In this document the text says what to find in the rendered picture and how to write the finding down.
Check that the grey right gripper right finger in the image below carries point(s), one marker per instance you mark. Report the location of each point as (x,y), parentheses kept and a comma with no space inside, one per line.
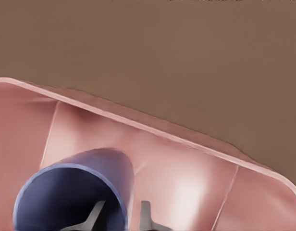
(146,216)

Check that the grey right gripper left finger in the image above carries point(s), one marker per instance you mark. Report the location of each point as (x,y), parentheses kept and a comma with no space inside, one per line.
(89,220)

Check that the purple cup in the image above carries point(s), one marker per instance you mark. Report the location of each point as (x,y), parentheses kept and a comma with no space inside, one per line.
(66,187)

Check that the pink plastic box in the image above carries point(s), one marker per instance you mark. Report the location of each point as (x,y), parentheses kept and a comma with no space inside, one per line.
(186,183)

